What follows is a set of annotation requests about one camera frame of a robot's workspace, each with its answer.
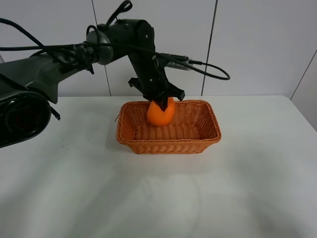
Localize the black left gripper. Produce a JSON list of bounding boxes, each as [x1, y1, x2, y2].
[[128, 53, 185, 111]]

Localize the orange fruit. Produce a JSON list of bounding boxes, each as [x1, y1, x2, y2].
[[147, 97, 175, 126]]

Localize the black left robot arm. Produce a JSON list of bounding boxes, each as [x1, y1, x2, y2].
[[0, 19, 188, 147]]

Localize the orange wicker basket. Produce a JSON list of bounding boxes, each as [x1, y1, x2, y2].
[[116, 100, 221, 154]]

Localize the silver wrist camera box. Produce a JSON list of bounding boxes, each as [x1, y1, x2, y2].
[[166, 61, 191, 71]]

